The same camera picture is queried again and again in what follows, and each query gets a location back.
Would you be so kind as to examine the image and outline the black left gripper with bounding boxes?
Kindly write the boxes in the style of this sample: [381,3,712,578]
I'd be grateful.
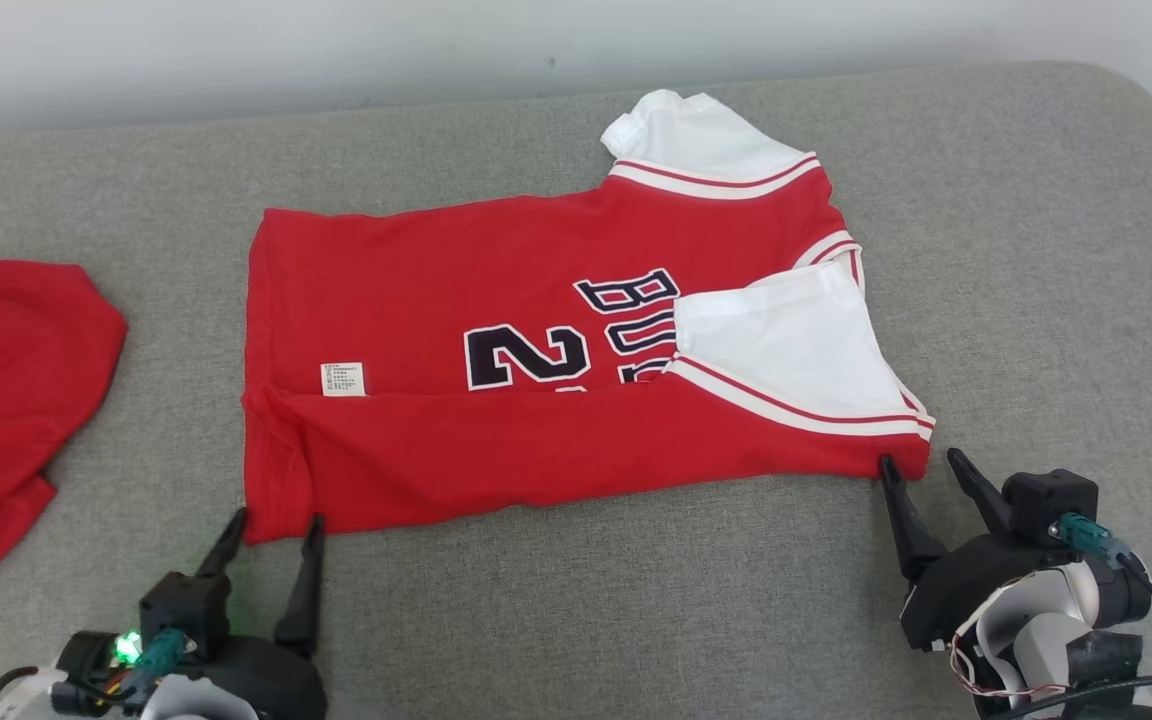
[198,507,328,720]

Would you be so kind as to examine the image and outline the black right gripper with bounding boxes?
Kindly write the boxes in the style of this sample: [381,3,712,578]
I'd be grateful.
[879,447,1053,652]

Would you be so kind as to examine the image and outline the red shorts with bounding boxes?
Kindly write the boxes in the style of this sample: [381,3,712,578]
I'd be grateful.
[0,260,129,598]

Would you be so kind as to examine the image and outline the red basketball jersey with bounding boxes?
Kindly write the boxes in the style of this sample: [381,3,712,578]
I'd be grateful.
[241,90,937,546]

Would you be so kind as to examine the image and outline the teal left camera connector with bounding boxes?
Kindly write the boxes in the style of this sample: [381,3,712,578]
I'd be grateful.
[124,628,187,701]

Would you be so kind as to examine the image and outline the teal camera connector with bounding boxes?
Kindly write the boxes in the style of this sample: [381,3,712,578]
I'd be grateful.
[124,628,187,701]
[1054,513,1132,569]

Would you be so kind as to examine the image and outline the teal right camera connector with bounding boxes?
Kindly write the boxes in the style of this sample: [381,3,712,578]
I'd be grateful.
[1054,513,1132,569]

